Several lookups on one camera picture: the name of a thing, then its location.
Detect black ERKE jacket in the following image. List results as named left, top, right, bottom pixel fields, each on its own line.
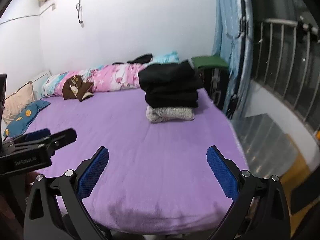
left=138, top=60, right=203, bottom=93

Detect black clothes on quilt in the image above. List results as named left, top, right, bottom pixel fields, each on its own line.
left=112, top=54, right=153, bottom=65

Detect blue pillow with orange prints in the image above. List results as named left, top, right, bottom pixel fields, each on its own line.
left=3, top=100, right=50, bottom=138

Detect beige pillow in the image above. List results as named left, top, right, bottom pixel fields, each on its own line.
left=2, top=81, right=36, bottom=125

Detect brown printed garment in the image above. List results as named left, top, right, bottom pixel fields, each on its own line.
left=62, top=75, right=94, bottom=102

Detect pink floral quilt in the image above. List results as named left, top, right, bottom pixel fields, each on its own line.
left=41, top=51, right=180, bottom=98

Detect grey fuzzy folded garment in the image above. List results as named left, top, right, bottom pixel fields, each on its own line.
left=146, top=105, right=195, bottom=124

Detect purple bed sheet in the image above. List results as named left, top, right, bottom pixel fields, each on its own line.
left=28, top=89, right=248, bottom=235

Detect black folded garment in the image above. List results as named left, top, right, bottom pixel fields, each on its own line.
left=145, top=88, right=199, bottom=108

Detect black patterned stand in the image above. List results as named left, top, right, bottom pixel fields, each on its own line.
left=198, top=67, right=229, bottom=110

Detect metal window bars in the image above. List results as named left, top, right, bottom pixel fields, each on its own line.
left=251, top=18, right=319, bottom=134

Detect green cloth on stand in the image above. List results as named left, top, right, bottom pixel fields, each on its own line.
left=191, top=55, right=228, bottom=69

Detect light blue curtain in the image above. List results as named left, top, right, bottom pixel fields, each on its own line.
left=212, top=0, right=253, bottom=120

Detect hanging wall cable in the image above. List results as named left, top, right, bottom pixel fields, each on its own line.
left=75, top=0, right=85, bottom=28

